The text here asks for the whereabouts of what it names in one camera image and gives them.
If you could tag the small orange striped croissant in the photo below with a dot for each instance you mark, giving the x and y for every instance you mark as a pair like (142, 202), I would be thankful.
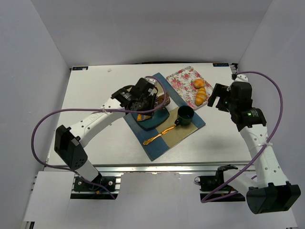
(200, 97)

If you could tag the dark green mug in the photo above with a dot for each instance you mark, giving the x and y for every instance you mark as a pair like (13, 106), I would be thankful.
(184, 116)

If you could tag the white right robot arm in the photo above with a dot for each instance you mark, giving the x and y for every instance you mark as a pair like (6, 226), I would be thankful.
(271, 191)

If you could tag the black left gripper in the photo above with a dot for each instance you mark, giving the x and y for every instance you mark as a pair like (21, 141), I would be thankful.
(147, 103)

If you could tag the round orange bun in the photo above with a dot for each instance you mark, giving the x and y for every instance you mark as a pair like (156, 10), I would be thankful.
(199, 83)

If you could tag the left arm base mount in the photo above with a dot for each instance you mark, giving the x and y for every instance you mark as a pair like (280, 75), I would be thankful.
(107, 189)

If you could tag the floral rectangular tray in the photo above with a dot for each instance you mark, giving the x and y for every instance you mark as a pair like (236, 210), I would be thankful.
(182, 82)

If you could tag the aluminium table frame rail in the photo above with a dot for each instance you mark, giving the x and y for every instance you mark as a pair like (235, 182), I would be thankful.
(182, 168)

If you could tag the large orange striped croissant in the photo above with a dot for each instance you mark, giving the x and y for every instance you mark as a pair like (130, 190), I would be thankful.
(142, 117)

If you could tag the gold spoon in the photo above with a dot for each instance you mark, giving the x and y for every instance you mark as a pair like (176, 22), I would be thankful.
(148, 141)

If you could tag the teal square plate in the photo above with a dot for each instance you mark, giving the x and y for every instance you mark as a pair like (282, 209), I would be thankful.
(159, 117)

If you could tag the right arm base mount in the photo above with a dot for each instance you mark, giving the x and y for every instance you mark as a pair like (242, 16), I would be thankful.
(209, 183)

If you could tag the chocolate croissant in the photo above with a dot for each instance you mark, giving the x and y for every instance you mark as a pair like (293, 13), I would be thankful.
(162, 99)

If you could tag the blue label sticker right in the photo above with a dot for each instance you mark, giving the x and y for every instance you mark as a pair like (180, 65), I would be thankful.
(221, 64)

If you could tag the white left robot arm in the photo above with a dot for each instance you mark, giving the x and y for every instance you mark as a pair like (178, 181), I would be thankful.
(71, 141)

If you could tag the blue beige patchwork placemat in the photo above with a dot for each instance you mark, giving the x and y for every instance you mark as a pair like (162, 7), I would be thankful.
(162, 144)

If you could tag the blue label sticker left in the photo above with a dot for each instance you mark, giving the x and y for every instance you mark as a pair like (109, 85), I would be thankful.
(79, 68)

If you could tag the blue label sticker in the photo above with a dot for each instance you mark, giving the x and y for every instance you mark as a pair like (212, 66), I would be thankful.
(79, 68)
(221, 64)

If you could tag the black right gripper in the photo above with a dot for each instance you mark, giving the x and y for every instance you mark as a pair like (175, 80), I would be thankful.
(219, 96)

